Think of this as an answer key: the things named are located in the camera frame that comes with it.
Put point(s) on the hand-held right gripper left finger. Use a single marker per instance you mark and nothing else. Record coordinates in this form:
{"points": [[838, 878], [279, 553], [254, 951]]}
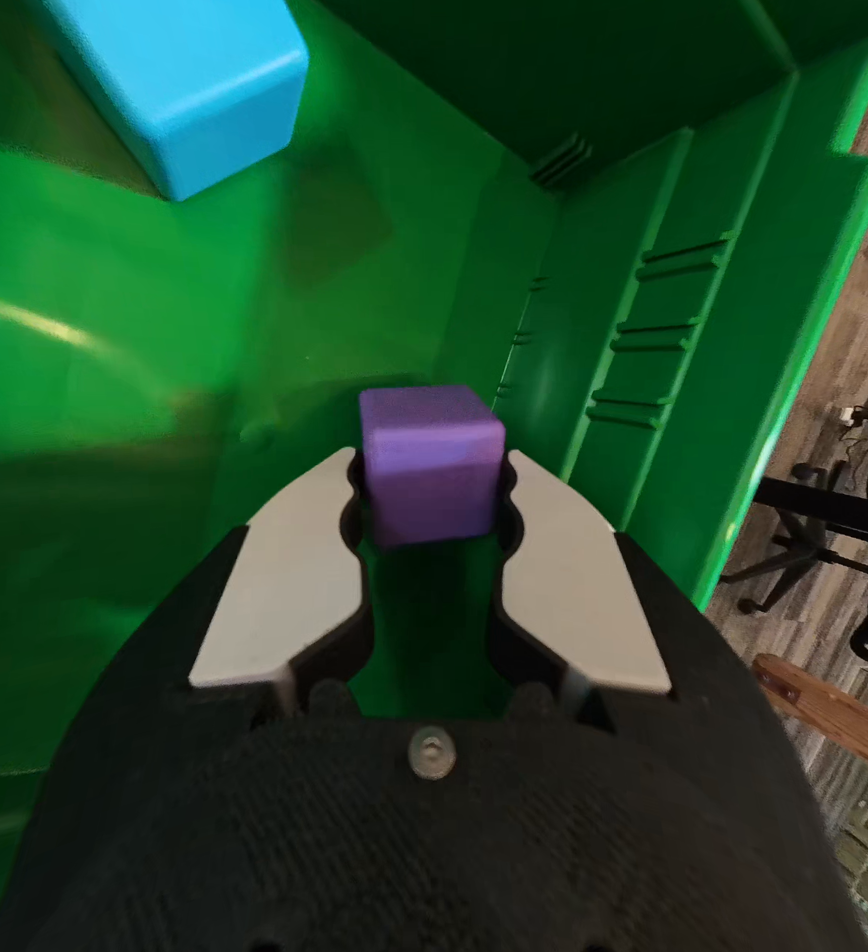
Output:
{"points": [[285, 587]]}

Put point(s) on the blue cube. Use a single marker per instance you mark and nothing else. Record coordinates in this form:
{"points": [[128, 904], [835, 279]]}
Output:
{"points": [[181, 74]]}

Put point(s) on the purple cube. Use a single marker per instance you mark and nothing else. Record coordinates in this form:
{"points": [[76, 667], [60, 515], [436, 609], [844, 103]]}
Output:
{"points": [[430, 476]]}

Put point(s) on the green plastic bin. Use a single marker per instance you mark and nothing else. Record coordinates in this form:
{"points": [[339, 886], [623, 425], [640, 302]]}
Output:
{"points": [[144, 446]]}

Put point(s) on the black rolling chair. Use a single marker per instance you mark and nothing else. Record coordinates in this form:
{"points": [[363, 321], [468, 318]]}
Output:
{"points": [[813, 506]]}

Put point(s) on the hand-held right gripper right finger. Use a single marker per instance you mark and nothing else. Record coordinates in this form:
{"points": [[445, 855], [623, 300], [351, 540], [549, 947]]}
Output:
{"points": [[582, 595]]}

